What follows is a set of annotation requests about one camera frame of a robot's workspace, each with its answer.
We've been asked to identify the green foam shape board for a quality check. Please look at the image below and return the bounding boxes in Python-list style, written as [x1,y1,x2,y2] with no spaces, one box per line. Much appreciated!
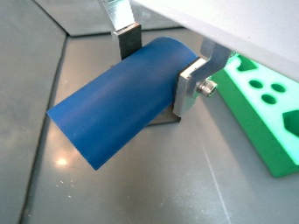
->
[211,54,299,178]

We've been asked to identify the blue cylinder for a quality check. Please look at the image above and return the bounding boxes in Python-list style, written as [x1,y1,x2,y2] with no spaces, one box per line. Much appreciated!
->
[48,37,196,169]

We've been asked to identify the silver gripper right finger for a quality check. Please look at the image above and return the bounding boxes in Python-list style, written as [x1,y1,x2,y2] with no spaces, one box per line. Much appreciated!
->
[172,38,231,117]

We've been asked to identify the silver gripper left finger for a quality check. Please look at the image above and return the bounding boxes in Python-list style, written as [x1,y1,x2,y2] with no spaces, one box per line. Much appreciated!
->
[98,0,143,60]

